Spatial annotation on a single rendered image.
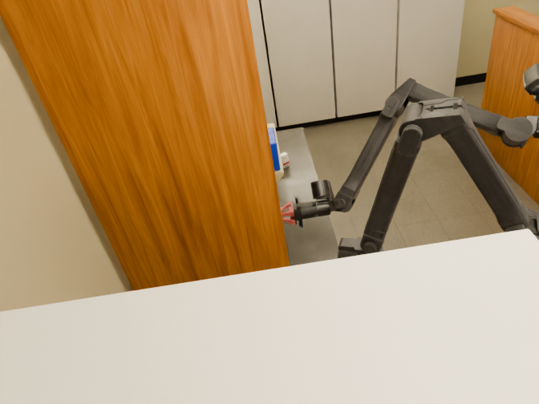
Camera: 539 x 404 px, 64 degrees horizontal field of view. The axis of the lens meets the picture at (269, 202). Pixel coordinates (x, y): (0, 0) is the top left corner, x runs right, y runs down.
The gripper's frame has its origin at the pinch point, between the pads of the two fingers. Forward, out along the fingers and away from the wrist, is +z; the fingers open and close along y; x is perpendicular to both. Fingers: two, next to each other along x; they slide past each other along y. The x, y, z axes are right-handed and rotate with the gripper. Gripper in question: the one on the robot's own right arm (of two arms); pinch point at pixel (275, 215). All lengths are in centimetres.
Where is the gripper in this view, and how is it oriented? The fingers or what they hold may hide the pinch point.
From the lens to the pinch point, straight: 157.9
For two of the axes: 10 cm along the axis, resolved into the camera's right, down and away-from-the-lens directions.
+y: -1.4, -7.9, -5.9
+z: -9.9, 1.6, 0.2
